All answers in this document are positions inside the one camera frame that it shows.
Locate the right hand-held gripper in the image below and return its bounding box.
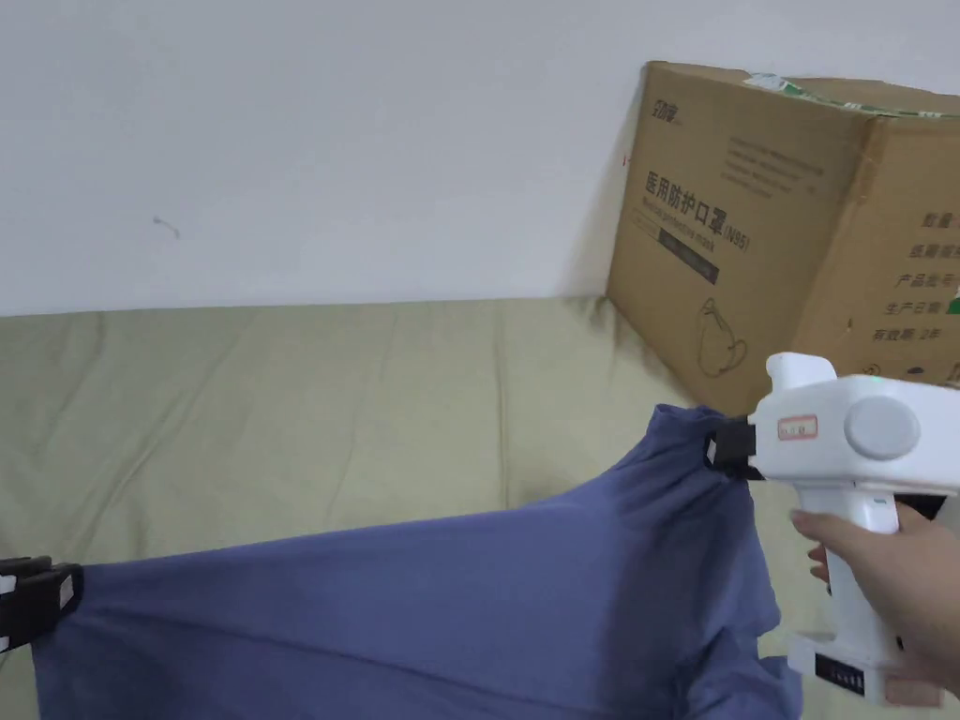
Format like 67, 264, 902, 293
703, 352, 960, 708

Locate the dark blue shirt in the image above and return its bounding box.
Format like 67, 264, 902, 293
33, 403, 805, 720

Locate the person's right hand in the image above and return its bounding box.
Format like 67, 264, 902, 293
790, 490, 960, 675

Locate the brown printed cardboard carton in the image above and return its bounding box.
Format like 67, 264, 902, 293
604, 60, 960, 423

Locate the bed with pale green sheet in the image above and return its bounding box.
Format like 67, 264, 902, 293
0, 293, 960, 720

